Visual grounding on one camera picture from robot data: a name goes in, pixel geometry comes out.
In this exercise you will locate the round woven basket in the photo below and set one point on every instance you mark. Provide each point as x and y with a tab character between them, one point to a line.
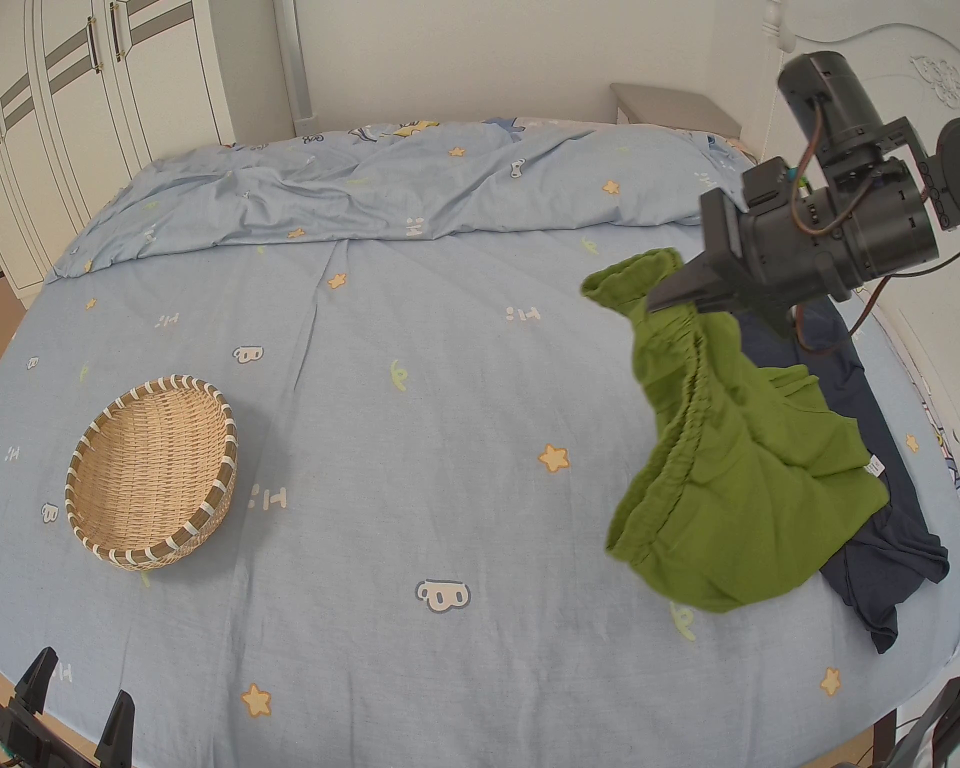
150	465

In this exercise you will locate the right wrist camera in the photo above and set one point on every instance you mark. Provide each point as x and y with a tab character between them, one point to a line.
769	187

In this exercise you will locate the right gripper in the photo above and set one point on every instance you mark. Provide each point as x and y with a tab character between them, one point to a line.
885	240

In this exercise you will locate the grey vertical wall pipe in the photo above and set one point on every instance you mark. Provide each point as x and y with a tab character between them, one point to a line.
294	52

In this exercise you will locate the green shorts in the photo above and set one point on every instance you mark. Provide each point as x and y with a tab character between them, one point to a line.
720	480

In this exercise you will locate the bed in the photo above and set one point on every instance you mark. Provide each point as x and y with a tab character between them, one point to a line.
450	450

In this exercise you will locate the dark blue T-shirt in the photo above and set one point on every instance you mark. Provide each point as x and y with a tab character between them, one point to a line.
892	555

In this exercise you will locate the grey bedside table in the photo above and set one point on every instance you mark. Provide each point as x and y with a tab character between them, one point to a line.
667	109

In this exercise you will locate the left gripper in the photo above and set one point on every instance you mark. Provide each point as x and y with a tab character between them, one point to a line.
30	750

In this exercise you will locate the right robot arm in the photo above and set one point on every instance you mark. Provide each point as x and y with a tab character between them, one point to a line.
847	97

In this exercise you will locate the pale blue quilt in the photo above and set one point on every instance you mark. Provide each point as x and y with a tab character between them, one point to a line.
450	187

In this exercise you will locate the white wardrobe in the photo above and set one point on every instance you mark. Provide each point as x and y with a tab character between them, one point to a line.
150	75

